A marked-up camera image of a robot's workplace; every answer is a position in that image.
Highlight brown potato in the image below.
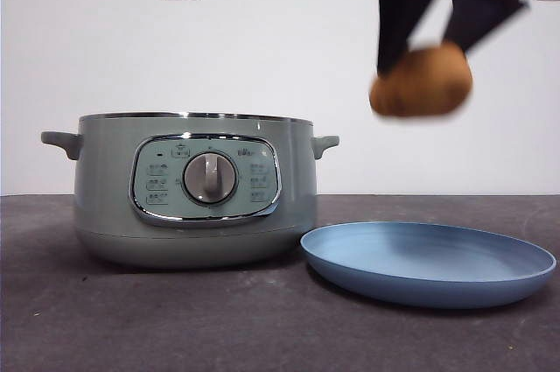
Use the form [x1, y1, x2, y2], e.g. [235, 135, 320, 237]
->
[368, 41, 474, 118]

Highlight pale green electric steamer pot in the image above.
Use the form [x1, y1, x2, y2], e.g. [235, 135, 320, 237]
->
[40, 111, 340, 270]

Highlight blue round plate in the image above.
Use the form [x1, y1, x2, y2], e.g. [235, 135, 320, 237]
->
[299, 221, 557, 310]

